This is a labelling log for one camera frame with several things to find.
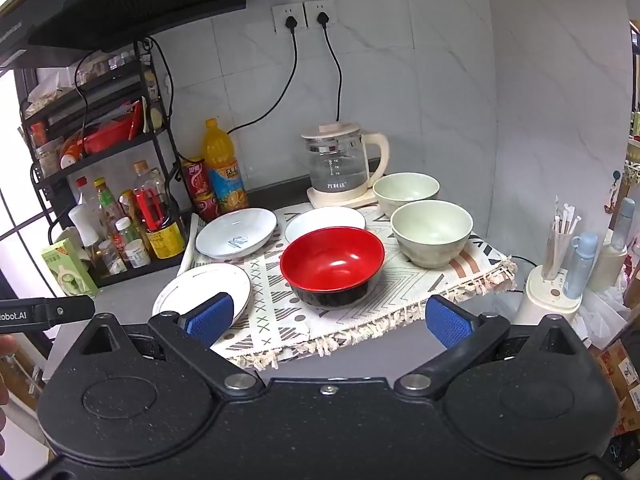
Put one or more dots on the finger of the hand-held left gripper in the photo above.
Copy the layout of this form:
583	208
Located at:
72	310

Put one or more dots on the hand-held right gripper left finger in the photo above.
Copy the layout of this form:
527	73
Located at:
212	316

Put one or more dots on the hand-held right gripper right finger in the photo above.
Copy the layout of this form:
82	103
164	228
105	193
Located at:
447	322

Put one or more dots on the white dark-rimmed plate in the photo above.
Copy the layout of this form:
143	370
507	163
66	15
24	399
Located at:
200	285

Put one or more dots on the large white blue-print plate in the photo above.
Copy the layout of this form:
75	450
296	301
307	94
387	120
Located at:
235	232

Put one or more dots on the pale green bowl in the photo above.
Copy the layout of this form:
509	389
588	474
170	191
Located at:
431	232
406	192

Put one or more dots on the red and black bowl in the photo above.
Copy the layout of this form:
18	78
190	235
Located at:
332	260

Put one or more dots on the person's left hand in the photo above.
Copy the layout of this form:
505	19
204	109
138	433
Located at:
4	347

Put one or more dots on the green and cream box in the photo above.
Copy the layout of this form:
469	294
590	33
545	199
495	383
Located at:
65	265

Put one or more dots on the small glass spice jar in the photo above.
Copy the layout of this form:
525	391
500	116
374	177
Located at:
109	257

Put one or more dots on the patterned fringed table mat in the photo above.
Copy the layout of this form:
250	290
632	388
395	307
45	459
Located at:
280	320

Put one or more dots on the white pill jar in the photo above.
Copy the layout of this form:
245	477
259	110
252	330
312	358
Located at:
136	254

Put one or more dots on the tall white bottle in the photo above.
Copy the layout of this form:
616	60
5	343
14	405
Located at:
82	222

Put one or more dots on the large soy sauce bottle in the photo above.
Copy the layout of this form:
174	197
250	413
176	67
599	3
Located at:
165	237

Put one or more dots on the small green white-cap bottle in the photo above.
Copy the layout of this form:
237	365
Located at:
126	232

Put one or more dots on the cream chopstick holder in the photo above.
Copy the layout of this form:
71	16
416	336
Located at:
545	302

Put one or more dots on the red drink can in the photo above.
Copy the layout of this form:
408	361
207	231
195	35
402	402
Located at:
206	206
196	176

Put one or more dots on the clear red-cap bottle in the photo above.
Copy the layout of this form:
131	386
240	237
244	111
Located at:
82	192

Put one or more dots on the bundle of wrapped chopsticks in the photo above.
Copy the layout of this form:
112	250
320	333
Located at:
559	242

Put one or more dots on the light blue thermos bottle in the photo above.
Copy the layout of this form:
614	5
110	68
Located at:
580	265

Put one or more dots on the orange juice bottle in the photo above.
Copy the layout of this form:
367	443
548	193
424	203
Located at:
222	170

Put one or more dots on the small white plate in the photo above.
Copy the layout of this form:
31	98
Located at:
325	220

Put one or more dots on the white plastic bag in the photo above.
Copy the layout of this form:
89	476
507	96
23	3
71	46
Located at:
602	312

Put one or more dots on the cream kettle base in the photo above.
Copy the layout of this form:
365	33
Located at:
340	201

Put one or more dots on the cream round container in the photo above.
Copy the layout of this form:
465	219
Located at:
604	267

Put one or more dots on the black metal kitchen rack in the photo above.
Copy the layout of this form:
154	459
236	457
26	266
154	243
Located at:
166	147

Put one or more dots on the cardboard box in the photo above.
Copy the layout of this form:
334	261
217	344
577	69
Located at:
620	365

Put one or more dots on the red plastic tray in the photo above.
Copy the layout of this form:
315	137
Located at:
107	135

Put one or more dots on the glass electric kettle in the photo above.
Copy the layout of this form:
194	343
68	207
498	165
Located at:
340	165

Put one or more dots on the grey-blue bottle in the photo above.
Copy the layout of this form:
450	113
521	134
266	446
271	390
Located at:
622	225

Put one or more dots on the bag of dry goods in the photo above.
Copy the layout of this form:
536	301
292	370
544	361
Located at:
45	92

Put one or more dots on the black range hood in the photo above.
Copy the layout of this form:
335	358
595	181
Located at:
125	5

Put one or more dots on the white wall socket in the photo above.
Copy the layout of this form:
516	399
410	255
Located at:
280	15
314	7

